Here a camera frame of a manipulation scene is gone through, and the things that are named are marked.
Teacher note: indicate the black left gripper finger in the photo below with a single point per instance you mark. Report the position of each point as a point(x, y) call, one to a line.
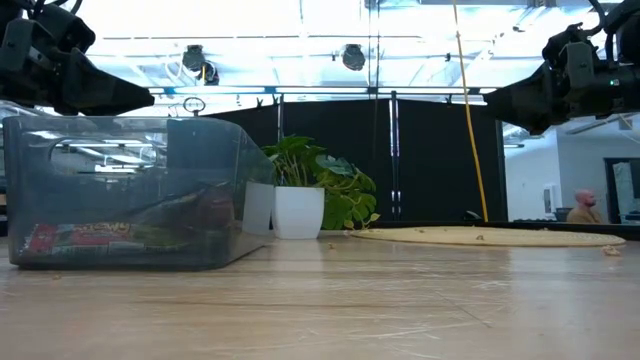
point(95, 87)
point(117, 110)

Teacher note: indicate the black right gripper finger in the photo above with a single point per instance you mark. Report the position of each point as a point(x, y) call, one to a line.
point(532, 97)
point(540, 126)

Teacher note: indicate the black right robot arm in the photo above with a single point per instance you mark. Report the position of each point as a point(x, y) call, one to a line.
point(631, 90)

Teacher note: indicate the translucent grey plastic bin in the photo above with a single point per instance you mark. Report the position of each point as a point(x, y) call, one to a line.
point(125, 175)
point(200, 145)

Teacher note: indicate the person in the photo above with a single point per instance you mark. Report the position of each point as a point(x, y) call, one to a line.
point(585, 206)

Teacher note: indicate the small black ceiling fixture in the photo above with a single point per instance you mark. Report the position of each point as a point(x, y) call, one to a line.
point(210, 74)

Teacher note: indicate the dark glass door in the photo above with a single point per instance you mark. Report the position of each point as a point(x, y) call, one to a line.
point(622, 190)

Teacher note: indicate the black partition screen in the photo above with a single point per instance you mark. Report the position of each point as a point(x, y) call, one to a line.
point(435, 165)

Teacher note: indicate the black rounded object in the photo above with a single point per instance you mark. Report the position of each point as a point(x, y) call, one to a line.
point(471, 215)

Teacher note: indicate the green plant in white pot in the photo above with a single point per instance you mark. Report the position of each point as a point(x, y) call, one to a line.
point(299, 212)

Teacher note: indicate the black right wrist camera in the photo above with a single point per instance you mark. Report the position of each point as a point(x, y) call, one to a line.
point(555, 45)

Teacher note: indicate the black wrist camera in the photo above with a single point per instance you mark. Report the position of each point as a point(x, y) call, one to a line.
point(555, 45)
point(65, 30)

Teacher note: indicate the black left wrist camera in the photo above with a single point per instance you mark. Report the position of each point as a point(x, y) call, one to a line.
point(65, 30)

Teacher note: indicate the white wall dispenser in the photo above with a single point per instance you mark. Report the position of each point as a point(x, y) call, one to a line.
point(551, 197)

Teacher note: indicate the black metal table frame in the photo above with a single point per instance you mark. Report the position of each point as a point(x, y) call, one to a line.
point(632, 231)

